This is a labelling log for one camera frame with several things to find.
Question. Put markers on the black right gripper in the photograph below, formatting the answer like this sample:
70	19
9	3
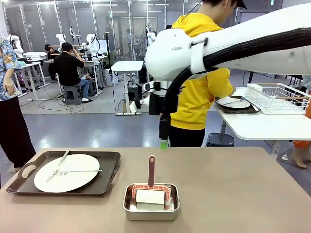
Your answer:
155	104

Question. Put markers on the silver cutlery piece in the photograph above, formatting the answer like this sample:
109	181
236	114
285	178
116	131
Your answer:
232	102

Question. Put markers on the small white plate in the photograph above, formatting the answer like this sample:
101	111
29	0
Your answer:
241	104

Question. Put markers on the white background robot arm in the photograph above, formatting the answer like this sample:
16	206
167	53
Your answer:
151	36
17	46
60	37
92	43

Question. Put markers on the person's right forearm yellow sleeve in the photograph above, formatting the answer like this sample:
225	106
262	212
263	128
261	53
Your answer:
229	87

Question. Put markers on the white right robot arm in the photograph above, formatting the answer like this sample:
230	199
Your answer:
170	60

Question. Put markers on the forearm of floral shirt person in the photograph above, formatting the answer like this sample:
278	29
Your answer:
8	74

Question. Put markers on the small white floor fixture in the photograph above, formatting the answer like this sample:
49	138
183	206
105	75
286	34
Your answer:
285	157

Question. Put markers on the hand of floral shirt person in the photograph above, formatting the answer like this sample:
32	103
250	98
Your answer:
9	86

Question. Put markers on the person in yellow hoodie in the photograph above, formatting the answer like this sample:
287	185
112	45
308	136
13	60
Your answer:
194	106

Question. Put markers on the black round stool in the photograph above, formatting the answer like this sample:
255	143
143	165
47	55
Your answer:
219	139

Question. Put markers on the black equipment case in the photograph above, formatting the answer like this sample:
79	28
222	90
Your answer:
134	93

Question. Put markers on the large brown serving tray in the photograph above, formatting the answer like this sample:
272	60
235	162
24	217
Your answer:
107	170

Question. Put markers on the rectangular stainless steel tin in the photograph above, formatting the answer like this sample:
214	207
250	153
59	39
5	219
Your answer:
150	214

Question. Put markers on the silver fork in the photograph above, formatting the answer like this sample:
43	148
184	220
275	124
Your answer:
85	171

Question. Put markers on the white standing desk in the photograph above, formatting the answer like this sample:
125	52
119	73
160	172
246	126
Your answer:
88	63
126	65
31	65

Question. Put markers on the small dark serving tray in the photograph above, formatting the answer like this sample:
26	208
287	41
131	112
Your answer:
252	111

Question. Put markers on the large white dinner plate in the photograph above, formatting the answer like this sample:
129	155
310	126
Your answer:
73	180

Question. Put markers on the silver table knife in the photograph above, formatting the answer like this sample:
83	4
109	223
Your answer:
64	157

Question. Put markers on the grey step stool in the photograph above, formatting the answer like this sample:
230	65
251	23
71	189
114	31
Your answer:
71	95

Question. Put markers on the white side table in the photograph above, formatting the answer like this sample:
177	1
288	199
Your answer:
267	126

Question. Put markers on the black tripod stand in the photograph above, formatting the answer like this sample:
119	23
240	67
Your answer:
108	48

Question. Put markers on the person in black polo shirt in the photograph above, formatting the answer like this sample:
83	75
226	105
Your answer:
66	70

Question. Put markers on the person in orange trousers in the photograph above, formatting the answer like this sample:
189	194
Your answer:
300	157

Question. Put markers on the black haired person black top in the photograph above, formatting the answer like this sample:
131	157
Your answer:
49	52

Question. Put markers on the flat white box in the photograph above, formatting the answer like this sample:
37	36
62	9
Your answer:
35	55

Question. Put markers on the person in floral shirt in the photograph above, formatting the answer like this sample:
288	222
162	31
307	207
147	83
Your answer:
9	121

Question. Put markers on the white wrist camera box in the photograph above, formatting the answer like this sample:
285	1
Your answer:
136	108

